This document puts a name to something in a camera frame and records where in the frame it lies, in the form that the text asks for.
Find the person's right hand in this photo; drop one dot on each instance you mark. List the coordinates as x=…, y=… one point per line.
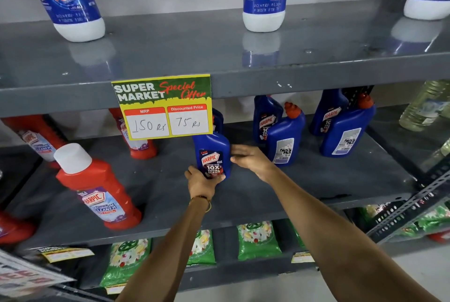
x=256, y=161

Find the person's left hand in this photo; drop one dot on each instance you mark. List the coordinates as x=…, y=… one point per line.
x=200, y=185

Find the person's left thumb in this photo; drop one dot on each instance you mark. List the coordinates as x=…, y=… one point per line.
x=216, y=178

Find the person's right thumb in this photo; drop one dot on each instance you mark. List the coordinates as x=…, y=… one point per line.
x=238, y=161

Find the blue toilet cleaner bottle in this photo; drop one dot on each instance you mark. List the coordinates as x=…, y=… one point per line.
x=286, y=140
x=327, y=112
x=266, y=119
x=218, y=121
x=346, y=133
x=212, y=150

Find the person's left forearm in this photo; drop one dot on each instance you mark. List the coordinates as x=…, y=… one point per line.
x=168, y=252

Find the person's right forearm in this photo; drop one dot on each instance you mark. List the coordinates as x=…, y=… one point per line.
x=337, y=238

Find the gold bangle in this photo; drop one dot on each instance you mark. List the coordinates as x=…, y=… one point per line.
x=205, y=200

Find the green flower print packet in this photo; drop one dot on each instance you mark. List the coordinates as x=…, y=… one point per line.
x=124, y=261
x=258, y=240
x=203, y=247
x=434, y=219
x=296, y=235

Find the red bathroom cleaner bottle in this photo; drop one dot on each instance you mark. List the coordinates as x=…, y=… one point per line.
x=140, y=145
x=102, y=192
x=12, y=228
x=35, y=133

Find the yellow green price sign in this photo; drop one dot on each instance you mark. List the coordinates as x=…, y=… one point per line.
x=161, y=104

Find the grey metal shelf rack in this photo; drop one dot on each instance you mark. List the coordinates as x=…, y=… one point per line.
x=211, y=52

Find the yellow shelf price tag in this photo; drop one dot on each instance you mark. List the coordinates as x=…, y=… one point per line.
x=66, y=254
x=115, y=289
x=302, y=257

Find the clear oil bottle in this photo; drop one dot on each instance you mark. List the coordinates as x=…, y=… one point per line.
x=439, y=157
x=423, y=106

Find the white red printed sign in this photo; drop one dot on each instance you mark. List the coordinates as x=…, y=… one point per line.
x=24, y=277

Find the grey slotted angle post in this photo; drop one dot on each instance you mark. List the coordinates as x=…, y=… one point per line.
x=407, y=206

